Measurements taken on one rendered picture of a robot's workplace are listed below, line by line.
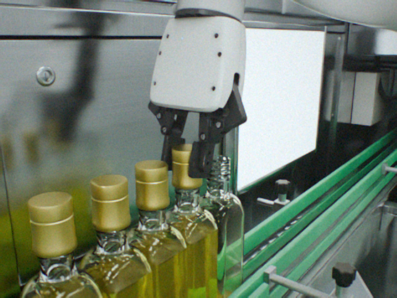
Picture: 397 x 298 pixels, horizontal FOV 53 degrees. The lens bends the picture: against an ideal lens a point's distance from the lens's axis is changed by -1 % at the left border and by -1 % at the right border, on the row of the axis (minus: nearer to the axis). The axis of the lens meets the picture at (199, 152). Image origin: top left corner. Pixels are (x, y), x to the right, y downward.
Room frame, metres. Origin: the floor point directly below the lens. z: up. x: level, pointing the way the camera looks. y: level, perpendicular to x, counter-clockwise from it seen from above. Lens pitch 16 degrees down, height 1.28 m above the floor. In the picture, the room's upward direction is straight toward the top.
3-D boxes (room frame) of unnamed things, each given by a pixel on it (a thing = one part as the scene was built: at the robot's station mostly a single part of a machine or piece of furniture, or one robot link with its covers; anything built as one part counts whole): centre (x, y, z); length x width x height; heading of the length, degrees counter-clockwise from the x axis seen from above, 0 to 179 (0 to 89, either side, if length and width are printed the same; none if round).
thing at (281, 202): (0.77, -0.15, 0.94); 0.07 x 0.04 x 0.13; 52
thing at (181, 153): (0.44, 0.01, 1.15); 0.04 x 0.04 x 0.04
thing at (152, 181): (0.39, 0.05, 1.14); 0.04 x 0.04 x 0.04
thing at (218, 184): (0.48, -0.02, 1.12); 0.03 x 0.03 x 0.05
